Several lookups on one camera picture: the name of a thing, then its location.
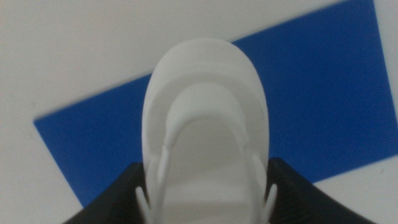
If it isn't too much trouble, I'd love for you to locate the blue rectangular mat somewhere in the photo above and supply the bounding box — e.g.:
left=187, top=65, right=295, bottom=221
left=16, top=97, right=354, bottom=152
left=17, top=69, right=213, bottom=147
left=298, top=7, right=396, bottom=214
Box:
left=33, top=0, right=398, bottom=208

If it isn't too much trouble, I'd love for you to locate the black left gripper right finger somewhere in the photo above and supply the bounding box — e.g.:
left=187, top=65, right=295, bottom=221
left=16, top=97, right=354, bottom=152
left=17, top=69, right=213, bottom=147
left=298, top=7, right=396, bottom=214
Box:
left=266, top=157, right=377, bottom=224

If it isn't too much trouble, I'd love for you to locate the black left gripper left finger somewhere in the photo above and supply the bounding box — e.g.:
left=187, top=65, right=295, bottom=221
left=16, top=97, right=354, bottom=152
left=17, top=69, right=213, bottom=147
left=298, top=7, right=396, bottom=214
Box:
left=63, top=162, right=149, bottom=224

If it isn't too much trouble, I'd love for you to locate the white sandal with striped straps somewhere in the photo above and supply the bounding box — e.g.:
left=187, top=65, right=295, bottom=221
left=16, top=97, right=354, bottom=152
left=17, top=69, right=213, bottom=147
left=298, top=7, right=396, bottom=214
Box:
left=135, top=37, right=279, bottom=224

